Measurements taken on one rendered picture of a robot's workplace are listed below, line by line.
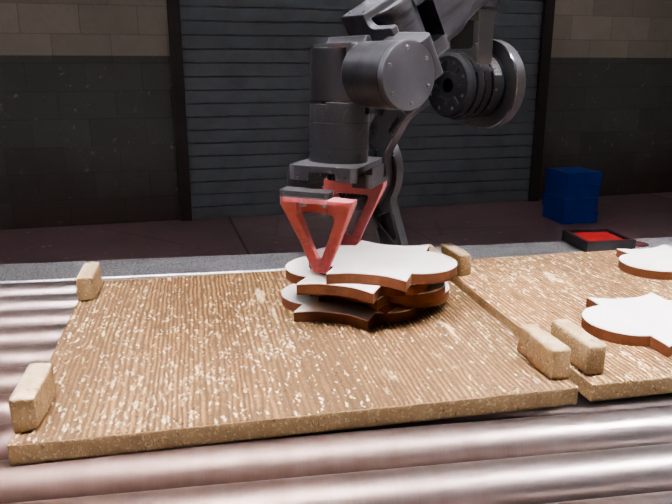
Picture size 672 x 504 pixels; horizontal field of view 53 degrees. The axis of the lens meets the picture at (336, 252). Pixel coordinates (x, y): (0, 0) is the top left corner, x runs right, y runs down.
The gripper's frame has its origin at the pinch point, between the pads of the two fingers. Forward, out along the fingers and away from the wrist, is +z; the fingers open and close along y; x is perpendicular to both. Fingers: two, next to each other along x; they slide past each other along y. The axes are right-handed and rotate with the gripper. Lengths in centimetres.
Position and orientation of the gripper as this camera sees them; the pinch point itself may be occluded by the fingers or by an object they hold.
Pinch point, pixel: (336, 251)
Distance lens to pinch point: 66.8
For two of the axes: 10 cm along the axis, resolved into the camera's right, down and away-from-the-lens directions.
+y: 3.0, -2.3, 9.2
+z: -0.3, 9.7, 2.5
